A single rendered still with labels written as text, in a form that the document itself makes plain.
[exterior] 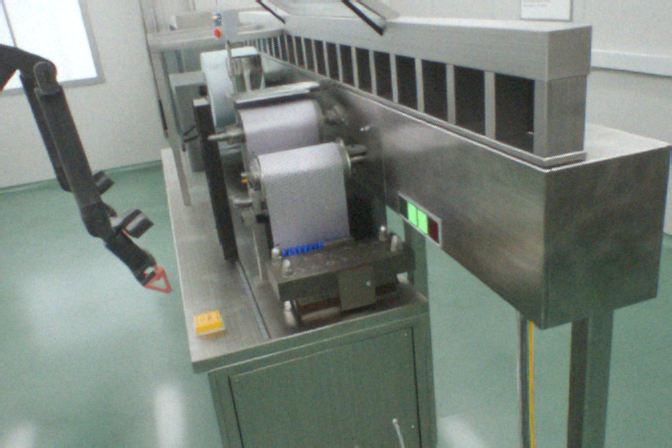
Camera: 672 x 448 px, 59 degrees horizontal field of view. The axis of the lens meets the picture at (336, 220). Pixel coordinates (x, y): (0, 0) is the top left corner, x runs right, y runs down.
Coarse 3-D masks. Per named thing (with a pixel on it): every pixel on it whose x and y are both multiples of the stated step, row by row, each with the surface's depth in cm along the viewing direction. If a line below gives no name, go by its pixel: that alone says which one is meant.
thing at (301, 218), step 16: (304, 192) 174; (320, 192) 175; (336, 192) 177; (272, 208) 172; (288, 208) 174; (304, 208) 175; (320, 208) 177; (336, 208) 179; (272, 224) 174; (288, 224) 176; (304, 224) 177; (320, 224) 179; (336, 224) 180; (288, 240) 177; (304, 240) 179; (320, 240) 180
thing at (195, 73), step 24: (192, 48) 249; (216, 48) 252; (240, 48) 255; (264, 48) 258; (168, 72) 250; (192, 72) 253; (216, 72) 255; (264, 72) 261; (168, 96) 363; (192, 96) 256; (216, 96) 259; (192, 120) 259; (216, 120) 262; (192, 144) 262; (192, 168) 266; (240, 168) 272; (192, 192) 269; (240, 192) 276
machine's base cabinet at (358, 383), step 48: (384, 336) 168; (240, 384) 159; (288, 384) 163; (336, 384) 168; (384, 384) 173; (240, 432) 165; (288, 432) 169; (336, 432) 174; (384, 432) 179; (432, 432) 184
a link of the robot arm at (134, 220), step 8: (136, 208) 152; (120, 216) 153; (128, 216) 151; (136, 216) 152; (144, 216) 152; (96, 224) 146; (104, 224) 147; (112, 224) 152; (120, 224) 150; (128, 224) 152; (136, 224) 152; (144, 224) 153; (152, 224) 155; (96, 232) 146; (104, 232) 147; (112, 232) 148; (136, 232) 152; (144, 232) 154; (104, 240) 148
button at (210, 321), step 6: (210, 312) 170; (216, 312) 169; (198, 318) 167; (204, 318) 167; (210, 318) 167; (216, 318) 166; (198, 324) 164; (204, 324) 164; (210, 324) 164; (216, 324) 165; (198, 330) 163; (204, 330) 164; (210, 330) 165
